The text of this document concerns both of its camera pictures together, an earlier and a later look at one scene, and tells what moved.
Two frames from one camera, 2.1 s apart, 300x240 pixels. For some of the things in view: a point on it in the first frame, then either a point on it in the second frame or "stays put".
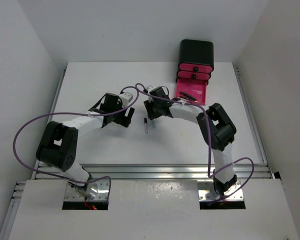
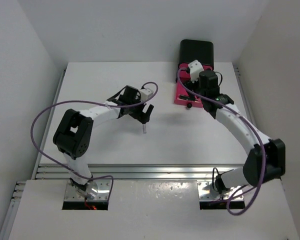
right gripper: x=149 y=104 to x=191 y=86
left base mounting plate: x=97 y=190 stays put
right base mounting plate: x=207 y=192 stays put
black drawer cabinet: x=197 y=52 stays put
